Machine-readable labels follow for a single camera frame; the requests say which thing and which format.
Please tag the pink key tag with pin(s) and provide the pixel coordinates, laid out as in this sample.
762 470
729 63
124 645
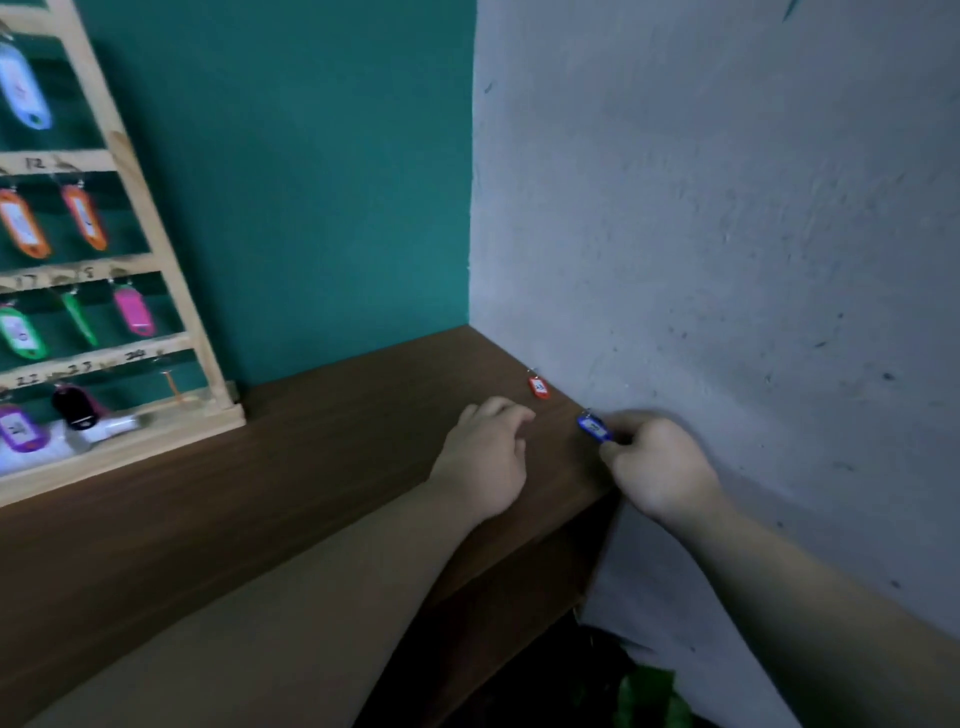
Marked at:
134 310

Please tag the green object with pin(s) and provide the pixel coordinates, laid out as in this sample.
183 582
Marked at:
654 697

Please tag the person's left hand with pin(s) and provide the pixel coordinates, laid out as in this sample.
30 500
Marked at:
480 469

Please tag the person's right forearm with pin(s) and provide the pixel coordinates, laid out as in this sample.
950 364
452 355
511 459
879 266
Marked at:
817 615

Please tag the light blue key tag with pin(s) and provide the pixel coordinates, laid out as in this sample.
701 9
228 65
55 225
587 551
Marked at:
22 86

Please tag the person's left forearm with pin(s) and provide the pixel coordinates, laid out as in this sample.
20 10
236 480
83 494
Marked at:
285 607

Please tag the orange key tag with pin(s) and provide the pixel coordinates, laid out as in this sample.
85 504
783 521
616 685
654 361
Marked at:
85 217
21 223

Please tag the person's right fingers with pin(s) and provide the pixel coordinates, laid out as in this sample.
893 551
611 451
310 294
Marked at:
626 442

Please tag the purple key tag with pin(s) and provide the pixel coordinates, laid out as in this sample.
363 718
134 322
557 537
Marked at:
20 429

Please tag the green key tag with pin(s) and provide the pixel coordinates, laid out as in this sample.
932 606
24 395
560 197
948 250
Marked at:
79 319
20 334

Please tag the wooden key rack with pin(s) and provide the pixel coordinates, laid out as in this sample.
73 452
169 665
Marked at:
161 247

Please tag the black key tag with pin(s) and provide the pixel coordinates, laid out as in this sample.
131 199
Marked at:
75 407

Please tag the person's left fingers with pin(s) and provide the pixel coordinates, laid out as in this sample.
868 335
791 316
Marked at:
499 416

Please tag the white key tag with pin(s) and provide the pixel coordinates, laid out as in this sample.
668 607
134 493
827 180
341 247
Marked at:
112 428

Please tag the red key tag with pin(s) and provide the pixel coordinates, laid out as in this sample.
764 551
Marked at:
538 386

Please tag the person's right hand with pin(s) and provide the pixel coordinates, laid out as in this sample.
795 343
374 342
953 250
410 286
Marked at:
664 469

